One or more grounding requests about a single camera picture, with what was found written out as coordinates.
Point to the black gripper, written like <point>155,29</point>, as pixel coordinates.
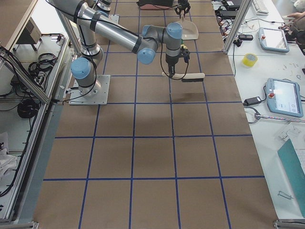
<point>171,61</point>
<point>182,4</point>

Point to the white hand brush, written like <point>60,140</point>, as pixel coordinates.
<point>186,77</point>

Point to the white plastic dustpan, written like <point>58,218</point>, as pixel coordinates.
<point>190,31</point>

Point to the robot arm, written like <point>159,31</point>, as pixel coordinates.
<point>91,21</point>
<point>105,5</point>

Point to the pink bin with black bag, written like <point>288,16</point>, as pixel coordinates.
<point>155,4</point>

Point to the yellow tape roll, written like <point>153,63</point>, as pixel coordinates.
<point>249,59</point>

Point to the black power adapter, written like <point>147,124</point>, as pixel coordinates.
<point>252,101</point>

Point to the far teach pendant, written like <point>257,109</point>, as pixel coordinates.
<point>273,40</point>

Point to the teach pendant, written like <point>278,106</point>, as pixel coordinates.
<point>273,40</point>
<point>283,97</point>

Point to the near teach pendant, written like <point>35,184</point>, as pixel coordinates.
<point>283,97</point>

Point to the teal folder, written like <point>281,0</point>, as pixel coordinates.
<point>294,172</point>

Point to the aluminium frame post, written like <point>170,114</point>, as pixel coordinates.
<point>245,5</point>

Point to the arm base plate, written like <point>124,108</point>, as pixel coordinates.
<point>114,18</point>
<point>91,96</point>

